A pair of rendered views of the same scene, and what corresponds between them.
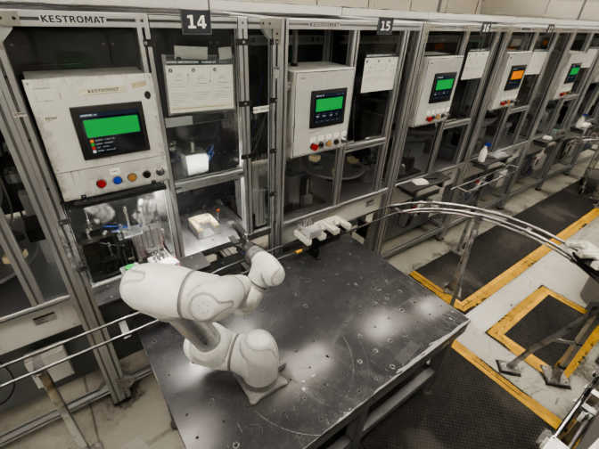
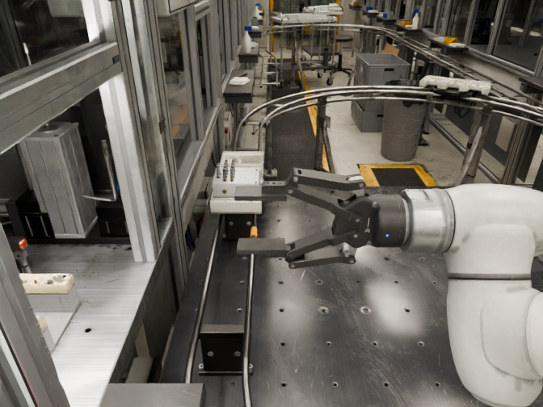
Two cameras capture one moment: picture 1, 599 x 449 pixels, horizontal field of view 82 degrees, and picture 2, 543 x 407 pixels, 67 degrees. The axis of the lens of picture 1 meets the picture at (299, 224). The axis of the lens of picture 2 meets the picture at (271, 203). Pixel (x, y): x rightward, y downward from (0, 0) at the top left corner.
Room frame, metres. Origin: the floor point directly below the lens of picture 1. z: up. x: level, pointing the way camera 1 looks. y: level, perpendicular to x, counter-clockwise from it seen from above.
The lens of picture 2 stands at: (1.10, 0.70, 1.43)
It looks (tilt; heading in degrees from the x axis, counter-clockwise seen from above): 29 degrees down; 308
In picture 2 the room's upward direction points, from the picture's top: straight up
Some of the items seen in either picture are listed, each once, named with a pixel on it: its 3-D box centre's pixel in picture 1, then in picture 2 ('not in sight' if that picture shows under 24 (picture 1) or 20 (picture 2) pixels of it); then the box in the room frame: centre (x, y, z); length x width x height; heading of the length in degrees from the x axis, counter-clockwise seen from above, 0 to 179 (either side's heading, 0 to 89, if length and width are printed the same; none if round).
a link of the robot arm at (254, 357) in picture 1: (257, 355); not in sight; (0.93, 0.14, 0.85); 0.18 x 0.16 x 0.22; 80
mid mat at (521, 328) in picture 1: (550, 327); (406, 190); (1.96, -2.05, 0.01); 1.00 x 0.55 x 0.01; 128
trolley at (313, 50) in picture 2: not in sight; (322, 35); (4.95, -5.66, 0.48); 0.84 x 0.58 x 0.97; 136
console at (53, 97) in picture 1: (102, 130); not in sight; (1.42, 0.85, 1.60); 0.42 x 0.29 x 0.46; 128
